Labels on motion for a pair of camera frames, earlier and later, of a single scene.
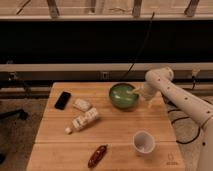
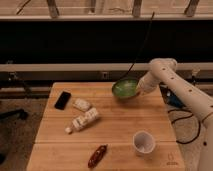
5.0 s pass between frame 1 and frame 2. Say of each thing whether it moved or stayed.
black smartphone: stayed
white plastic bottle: stayed
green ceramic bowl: moved
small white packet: stayed
